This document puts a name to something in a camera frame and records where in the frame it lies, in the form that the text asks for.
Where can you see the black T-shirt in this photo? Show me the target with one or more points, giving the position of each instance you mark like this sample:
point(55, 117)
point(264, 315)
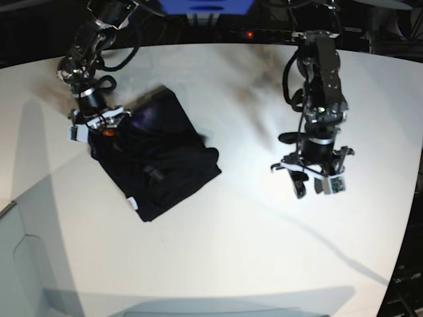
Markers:
point(156, 155)

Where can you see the black power strip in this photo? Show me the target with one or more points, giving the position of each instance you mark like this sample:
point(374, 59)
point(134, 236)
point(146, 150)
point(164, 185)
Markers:
point(264, 36)

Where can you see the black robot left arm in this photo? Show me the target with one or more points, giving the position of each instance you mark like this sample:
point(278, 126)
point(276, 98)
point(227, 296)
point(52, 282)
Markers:
point(312, 87)

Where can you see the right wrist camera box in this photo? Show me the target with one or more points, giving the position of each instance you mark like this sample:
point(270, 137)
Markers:
point(78, 133)

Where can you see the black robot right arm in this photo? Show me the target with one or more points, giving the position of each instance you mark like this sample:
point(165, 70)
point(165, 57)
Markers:
point(77, 69)

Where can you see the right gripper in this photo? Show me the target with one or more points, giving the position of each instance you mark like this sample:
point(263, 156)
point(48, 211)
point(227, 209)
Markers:
point(93, 112)

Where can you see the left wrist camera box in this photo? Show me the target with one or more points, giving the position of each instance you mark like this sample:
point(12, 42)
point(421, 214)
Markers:
point(334, 184)

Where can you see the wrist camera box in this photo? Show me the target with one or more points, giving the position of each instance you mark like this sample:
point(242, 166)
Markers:
point(334, 184)
point(78, 133)

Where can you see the white garment label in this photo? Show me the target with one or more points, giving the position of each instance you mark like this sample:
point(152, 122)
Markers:
point(133, 203)

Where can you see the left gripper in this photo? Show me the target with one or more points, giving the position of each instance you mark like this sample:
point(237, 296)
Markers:
point(313, 160)

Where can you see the blue plastic box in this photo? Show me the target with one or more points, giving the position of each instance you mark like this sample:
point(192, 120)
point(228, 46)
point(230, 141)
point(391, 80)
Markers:
point(227, 7)

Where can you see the black equipment case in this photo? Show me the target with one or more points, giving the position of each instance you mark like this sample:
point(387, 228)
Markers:
point(404, 293)

